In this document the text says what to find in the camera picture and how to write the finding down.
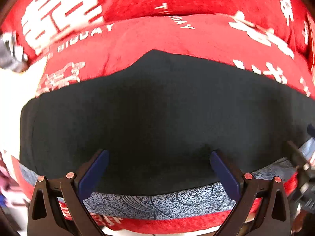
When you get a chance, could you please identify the black pants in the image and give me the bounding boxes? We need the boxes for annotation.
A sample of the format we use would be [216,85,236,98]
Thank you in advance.
[20,50,314,195]

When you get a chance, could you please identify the blue grey patterned bedsheet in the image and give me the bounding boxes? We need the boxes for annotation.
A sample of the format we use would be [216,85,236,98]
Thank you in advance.
[18,138,314,220]

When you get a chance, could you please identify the grey crumpled cloth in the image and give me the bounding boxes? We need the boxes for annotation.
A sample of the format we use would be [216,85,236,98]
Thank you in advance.
[0,31,28,73]

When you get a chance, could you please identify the red blanket with white print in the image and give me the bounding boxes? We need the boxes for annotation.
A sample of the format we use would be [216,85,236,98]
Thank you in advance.
[1,0,314,235]

